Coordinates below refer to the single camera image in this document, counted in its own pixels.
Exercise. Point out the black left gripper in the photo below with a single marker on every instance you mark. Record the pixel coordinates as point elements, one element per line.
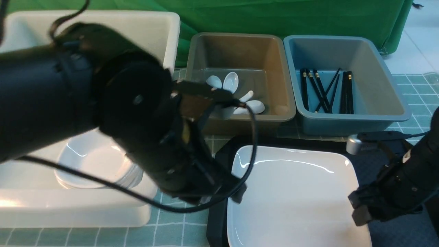
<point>174,155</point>

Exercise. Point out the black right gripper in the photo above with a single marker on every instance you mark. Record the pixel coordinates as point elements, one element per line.
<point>390,196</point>

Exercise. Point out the small white bowl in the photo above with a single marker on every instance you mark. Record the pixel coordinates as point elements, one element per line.
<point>98,155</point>

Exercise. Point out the large white square plate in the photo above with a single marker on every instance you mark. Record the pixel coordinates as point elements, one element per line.
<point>296,198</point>

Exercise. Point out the white ceramic spoon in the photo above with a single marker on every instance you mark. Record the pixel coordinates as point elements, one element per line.
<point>248,96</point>

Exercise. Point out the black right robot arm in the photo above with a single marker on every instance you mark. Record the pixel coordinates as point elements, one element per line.
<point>421,162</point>

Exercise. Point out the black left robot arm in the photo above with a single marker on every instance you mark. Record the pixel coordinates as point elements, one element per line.
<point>93,77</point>

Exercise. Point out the white spoon in bin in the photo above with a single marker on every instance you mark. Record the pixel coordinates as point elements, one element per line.
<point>231,82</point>
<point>256,106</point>
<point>215,82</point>

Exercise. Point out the black chopstick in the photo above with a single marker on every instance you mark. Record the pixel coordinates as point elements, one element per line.
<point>343,96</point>
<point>316,90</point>
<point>331,90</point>
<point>304,91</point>
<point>325,103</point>
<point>349,93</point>

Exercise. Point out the brown plastic bin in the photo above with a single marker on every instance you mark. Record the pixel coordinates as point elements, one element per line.
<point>260,64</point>

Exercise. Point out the blue-grey plastic bin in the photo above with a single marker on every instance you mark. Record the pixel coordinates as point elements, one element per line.
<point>377,102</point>

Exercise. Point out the large white plastic bin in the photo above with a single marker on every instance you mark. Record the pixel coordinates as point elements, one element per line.
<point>31,196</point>

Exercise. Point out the green backdrop cloth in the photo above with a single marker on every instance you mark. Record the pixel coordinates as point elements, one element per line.
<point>380,21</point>

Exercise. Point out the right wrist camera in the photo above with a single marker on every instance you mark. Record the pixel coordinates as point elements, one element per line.
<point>391,141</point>

